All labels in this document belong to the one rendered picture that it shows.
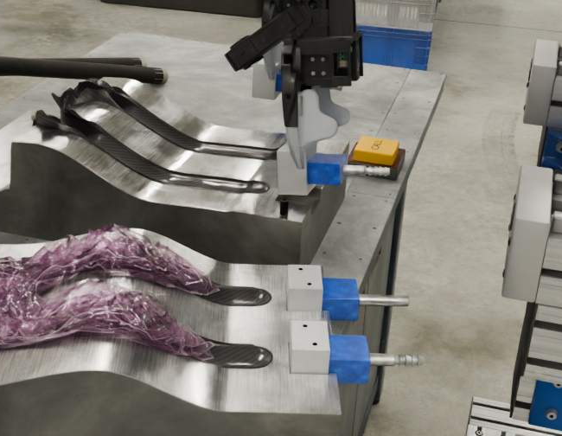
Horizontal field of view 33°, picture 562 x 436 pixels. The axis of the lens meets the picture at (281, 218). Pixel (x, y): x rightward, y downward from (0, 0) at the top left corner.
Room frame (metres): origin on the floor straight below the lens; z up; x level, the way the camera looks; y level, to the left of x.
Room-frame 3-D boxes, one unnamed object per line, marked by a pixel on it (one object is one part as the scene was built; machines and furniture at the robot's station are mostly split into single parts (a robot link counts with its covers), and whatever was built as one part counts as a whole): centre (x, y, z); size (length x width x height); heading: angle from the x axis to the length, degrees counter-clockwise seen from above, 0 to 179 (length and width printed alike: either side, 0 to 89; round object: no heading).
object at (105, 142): (1.14, 0.17, 0.92); 0.35 x 0.16 x 0.09; 75
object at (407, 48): (4.37, -0.36, 0.11); 0.61 x 0.41 x 0.22; 80
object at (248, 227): (1.15, 0.18, 0.87); 0.50 x 0.26 x 0.14; 75
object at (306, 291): (0.86, -0.08, 0.86); 0.13 x 0.05 x 0.05; 93
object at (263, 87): (1.34, -0.02, 0.93); 0.13 x 0.05 x 0.05; 75
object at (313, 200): (1.04, -0.02, 0.87); 0.05 x 0.05 x 0.04; 75
